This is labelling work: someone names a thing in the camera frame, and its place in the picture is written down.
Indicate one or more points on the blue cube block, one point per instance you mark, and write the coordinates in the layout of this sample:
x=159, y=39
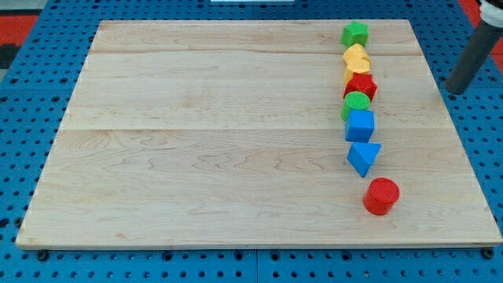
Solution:
x=359, y=126

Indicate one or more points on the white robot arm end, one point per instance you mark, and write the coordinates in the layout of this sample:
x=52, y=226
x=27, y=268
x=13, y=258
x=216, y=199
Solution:
x=491, y=12

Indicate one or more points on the red cylinder block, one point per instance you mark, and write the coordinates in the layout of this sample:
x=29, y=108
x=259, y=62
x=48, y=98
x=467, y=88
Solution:
x=381, y=196

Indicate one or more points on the blue triangle block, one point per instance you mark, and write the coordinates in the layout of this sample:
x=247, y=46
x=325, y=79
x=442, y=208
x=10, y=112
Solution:
x=362, y=155

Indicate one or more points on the yellow heart block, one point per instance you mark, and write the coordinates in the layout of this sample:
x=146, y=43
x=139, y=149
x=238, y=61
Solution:
x=356, y=54

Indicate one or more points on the green star block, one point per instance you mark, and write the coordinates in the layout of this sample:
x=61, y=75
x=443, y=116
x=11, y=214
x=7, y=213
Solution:
x=355, y=33

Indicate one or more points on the yellow hexagon block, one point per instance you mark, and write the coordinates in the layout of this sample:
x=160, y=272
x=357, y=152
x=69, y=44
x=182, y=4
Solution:
x=355, y=66

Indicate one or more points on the wooden board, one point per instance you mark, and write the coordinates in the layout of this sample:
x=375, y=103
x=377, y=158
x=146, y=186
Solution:
x=224, y=134

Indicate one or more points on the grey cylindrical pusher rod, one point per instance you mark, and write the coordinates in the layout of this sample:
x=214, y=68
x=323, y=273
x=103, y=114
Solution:
x=477, y=50

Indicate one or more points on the red star block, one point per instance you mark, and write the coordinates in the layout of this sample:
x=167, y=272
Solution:
x=362, y=83

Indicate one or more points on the green cylinder block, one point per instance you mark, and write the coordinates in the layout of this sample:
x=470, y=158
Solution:
x=354, y=100

